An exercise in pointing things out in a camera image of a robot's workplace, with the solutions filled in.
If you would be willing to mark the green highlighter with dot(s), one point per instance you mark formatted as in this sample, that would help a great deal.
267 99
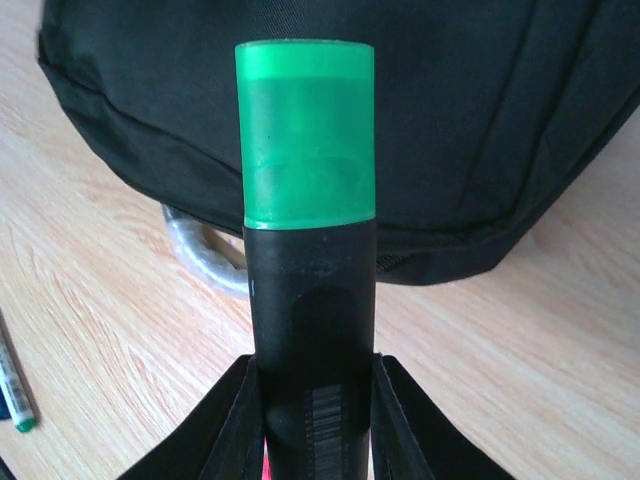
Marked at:
306 115

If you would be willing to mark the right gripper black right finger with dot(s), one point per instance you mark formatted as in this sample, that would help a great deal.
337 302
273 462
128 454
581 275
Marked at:
412 438

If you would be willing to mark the green whiteboard marker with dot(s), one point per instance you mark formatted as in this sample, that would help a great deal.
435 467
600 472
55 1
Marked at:
13 390

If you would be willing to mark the pink highlighter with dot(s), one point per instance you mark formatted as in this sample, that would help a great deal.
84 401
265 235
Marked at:
266 468

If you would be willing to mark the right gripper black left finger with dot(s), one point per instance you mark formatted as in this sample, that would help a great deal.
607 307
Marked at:
222 438

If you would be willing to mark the black student bag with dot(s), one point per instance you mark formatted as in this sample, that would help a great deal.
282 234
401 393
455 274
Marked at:
486 111

